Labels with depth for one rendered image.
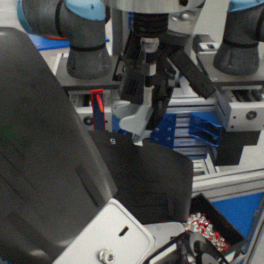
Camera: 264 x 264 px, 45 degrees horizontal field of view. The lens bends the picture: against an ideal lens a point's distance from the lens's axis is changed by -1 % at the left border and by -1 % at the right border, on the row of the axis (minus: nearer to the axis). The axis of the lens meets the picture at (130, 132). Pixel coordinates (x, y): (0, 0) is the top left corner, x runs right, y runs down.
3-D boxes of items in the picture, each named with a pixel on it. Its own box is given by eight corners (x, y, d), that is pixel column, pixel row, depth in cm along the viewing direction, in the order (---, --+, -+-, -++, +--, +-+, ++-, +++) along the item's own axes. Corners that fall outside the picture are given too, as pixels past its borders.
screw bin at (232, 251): (167, 302, 68) (169, 285, 64) (129, 243, 80) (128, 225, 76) (242, 257, 77) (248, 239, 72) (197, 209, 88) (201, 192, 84)
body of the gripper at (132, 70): (110, 82, 55) (130, 12, 49) (154, 89, 58) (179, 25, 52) (119, 105, 49) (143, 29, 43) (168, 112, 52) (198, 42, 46)
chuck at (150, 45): (150, 55, 23) (152, 22, 22) (136, 50, 24) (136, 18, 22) (162, 49, 24) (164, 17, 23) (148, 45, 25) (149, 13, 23)
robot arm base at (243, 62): (208, 56, 115) (212, 29, 109) (248, 55, 116) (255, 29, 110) (219, 76, 103) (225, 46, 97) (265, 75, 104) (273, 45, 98)
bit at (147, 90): (142, 109, 26) (144, 48, 23) (139, 101, 27) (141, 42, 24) (154, 108, 26) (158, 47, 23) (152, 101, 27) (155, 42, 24)
